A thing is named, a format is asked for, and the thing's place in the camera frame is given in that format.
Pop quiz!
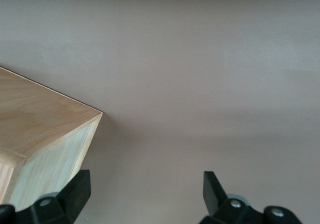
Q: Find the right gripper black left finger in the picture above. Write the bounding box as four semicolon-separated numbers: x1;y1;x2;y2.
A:
0;169;91;224

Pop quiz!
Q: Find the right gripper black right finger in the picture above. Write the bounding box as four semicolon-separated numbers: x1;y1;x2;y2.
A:
199;171;302;224

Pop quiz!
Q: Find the oak wood drawer cabinet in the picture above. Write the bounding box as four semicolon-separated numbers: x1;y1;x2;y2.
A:
0;66;104;211

